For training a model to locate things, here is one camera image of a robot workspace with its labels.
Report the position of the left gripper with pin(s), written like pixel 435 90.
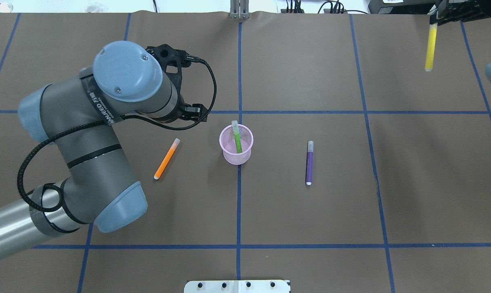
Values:
pixel 197 109

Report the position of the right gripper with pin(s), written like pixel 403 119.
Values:
pixel 460 13

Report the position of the yellow highlighter pen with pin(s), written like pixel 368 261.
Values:
pixel 430 48

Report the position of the green highlighter pen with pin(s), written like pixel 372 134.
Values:
pixel 236 135

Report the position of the orange highlighter pen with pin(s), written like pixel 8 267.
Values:
pixel 157 175

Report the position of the purple highlighter pen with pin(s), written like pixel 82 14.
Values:
pixel 309 163

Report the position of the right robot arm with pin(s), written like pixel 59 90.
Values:
pixel 488 67

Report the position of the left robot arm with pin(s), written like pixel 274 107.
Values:
pixel 125 81

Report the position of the pink mesh pen holder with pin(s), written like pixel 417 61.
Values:
pixel 227 144

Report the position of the black printer box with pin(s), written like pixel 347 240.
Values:
pixel 401 7

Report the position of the near USB hub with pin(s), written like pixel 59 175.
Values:
pixel 338 7

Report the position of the usb hub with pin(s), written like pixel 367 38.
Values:
pixel 338 7
pixel 292 7

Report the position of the far USB hub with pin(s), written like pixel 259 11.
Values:
pixel 292 7

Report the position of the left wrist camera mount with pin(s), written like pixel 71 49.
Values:
pixel 172 61

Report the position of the aluminium frame post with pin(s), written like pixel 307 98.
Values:
pixel 239 9

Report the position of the white camera pole base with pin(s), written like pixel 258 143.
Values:
pixel 237 286

